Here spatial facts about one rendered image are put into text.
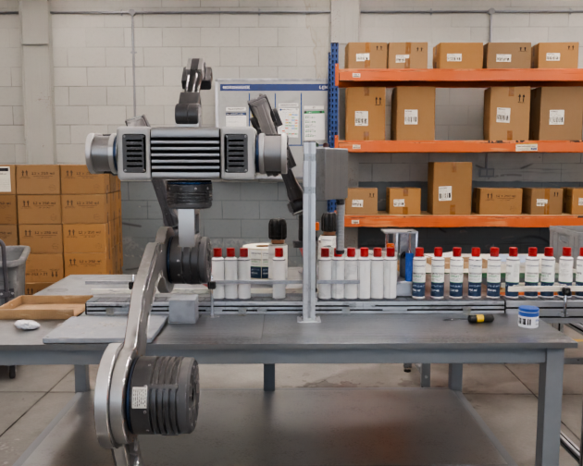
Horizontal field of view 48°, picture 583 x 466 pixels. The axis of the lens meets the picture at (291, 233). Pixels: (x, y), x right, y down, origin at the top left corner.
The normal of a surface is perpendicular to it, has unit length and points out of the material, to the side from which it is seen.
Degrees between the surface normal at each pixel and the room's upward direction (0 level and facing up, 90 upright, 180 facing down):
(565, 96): 89
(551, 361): 90
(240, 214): 90
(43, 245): 91
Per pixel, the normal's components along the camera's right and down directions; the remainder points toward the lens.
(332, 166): 0.83, 0.06
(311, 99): -0.01, 0.11
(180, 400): -0.01, -0.13
